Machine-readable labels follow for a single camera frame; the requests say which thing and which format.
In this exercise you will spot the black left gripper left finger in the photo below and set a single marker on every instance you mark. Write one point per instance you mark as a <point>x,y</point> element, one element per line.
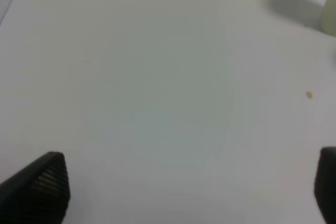
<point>39,193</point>

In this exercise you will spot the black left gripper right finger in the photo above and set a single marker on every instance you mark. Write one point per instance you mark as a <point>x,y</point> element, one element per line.
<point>324,185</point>

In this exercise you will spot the pale green plastic cup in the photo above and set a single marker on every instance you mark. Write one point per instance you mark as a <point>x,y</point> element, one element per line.
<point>328,18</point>

